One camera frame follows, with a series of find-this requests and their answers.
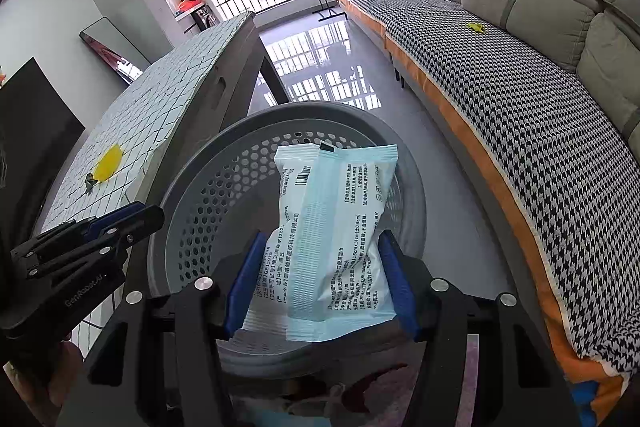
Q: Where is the grey wrapper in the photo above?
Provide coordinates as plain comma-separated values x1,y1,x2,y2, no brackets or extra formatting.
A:
85,172,99,195

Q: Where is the yellow plastic lid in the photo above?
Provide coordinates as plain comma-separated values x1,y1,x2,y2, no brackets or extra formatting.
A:
92,144,124,183

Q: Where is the light blue wipes packet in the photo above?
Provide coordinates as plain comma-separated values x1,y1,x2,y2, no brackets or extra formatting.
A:
243,143,398,343

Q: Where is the person's left hand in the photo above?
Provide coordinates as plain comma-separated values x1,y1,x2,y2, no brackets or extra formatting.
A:
3,336,84,426

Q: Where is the white grid tablecloth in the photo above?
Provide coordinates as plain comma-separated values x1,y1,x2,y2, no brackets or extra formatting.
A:
39,10,256,358

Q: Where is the grey perforated laundry basket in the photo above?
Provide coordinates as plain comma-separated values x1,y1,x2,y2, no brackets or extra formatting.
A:
148,102,426,379

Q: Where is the black television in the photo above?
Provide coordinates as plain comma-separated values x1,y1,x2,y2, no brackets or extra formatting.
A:
0,58,85,251

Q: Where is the leaning floor mirror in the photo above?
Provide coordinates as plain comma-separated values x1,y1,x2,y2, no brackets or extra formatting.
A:
79,17,151,86

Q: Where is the red item on shelf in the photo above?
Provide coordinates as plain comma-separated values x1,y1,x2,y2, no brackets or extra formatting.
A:
176,0,202,14

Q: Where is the houndstooth sofa cover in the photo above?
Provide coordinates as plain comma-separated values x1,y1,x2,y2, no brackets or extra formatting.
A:
326,0,640,427

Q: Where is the small yellow toy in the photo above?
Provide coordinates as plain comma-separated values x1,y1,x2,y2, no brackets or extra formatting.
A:
465,22,486,35

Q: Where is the grey sectional sofa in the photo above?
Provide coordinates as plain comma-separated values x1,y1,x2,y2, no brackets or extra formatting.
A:
386,0,639,150

